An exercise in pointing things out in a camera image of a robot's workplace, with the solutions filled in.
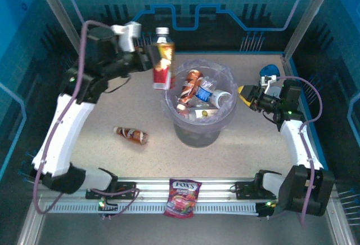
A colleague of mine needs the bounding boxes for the red and gold drink bottle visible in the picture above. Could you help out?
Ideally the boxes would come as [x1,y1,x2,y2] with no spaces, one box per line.
[152,26,176,91]

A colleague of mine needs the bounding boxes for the white bottle orange V label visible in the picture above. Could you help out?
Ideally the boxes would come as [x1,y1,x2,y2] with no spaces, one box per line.
[210,89,232,108]

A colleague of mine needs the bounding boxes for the brown tea plastic bottle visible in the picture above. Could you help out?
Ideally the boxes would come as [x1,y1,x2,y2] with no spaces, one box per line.
[177,69,204,111]
[113,126,149,146]

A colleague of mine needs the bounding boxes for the purple plastic bin liner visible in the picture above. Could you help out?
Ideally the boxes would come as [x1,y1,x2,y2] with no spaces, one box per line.
[160,59,239,127]

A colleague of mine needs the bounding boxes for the grey plastic waste bin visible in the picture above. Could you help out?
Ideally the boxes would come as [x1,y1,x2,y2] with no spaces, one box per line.
[160,59,239,148]

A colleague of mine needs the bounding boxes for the white paper cup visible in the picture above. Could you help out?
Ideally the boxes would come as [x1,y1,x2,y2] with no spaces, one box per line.
[266,84,282,97]

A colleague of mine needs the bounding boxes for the white cup with blue lid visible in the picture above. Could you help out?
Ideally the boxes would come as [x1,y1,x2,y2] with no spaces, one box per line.
[259,64,281,80]

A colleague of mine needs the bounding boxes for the black electronics box with LED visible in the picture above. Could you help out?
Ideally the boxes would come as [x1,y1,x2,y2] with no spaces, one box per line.
[256,199,279,220]
[97,197,119,220]

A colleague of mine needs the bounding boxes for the red Fox's candy bag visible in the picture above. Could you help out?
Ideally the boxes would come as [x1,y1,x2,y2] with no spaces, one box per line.
[163,179,203,219]

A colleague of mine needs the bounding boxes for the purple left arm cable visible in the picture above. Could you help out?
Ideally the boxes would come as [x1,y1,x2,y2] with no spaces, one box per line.
[33,20,141,220]

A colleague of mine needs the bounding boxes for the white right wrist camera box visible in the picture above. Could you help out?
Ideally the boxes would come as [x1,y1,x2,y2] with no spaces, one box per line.
[260,74,278,93]

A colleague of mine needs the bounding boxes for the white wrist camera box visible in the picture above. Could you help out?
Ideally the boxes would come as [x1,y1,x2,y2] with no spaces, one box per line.
[110,21,142,53]
[260,74,278,93]

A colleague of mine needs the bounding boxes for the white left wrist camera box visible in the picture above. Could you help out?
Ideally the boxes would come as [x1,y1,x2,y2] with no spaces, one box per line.
[110,21,142,53]

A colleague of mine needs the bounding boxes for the aluminium frame post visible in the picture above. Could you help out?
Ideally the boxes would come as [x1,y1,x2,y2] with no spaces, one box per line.
[31,0,85,54]
[283,0,338,60]

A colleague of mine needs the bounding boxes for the aluminium front rail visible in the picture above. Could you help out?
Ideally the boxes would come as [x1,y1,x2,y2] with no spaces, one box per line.
[35,179,337,201]

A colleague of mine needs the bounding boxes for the slotted grey cable duct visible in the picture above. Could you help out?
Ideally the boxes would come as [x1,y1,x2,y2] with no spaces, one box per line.
[44,202,259,215]

